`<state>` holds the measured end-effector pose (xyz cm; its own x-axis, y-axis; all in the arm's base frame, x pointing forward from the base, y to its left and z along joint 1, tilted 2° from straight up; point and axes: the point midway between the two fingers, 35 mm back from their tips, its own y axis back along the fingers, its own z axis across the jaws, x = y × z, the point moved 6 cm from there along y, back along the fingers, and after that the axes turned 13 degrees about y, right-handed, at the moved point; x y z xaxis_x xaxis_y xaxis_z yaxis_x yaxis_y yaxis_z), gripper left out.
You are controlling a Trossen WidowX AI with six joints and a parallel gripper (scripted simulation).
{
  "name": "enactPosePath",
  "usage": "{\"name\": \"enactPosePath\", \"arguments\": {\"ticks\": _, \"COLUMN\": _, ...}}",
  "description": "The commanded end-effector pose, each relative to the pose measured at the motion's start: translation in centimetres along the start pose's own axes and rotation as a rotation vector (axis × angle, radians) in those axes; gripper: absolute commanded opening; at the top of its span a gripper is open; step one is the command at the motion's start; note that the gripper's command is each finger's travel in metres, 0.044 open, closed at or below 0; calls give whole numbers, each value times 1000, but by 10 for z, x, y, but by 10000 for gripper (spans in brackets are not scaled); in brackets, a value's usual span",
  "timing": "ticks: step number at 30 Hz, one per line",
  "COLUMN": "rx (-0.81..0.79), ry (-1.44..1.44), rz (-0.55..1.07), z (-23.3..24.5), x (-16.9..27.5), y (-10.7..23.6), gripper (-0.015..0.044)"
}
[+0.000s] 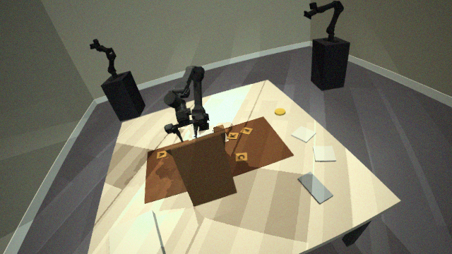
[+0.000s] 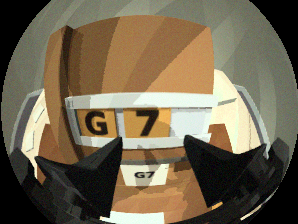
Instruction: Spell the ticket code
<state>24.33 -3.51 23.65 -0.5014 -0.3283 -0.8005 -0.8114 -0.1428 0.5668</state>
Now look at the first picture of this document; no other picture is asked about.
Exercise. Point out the yellow tile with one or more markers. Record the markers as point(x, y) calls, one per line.
point(241, 157)
point(246, 130)
point(233, 136)

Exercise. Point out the yellow flat round disc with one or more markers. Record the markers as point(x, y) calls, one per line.
point(279, 112)

